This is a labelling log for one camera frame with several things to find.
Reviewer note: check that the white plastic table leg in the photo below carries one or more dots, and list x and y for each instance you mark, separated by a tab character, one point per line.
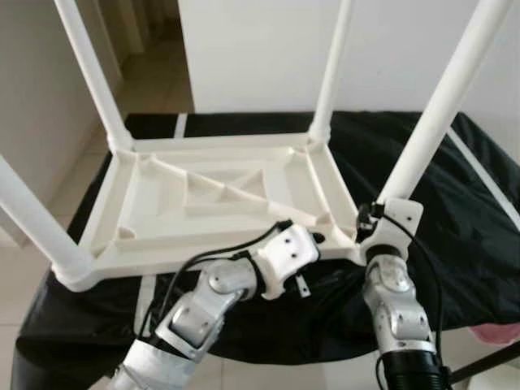
439	106
89	65
333	65
32	215

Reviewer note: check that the white plastic table top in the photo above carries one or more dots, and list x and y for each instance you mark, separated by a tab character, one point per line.
162	195

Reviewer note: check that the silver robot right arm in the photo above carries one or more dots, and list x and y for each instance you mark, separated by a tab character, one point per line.
398	309

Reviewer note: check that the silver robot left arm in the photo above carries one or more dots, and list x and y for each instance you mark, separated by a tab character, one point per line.
195	317

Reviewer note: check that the black cloth table cover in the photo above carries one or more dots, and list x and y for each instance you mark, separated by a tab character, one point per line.
471	244

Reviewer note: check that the pink fabric item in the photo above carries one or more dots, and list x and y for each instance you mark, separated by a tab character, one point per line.
497	332

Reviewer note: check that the black metal stand leg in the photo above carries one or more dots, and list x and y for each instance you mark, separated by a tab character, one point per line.
487	361

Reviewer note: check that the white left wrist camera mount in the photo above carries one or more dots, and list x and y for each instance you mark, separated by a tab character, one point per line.
288	252

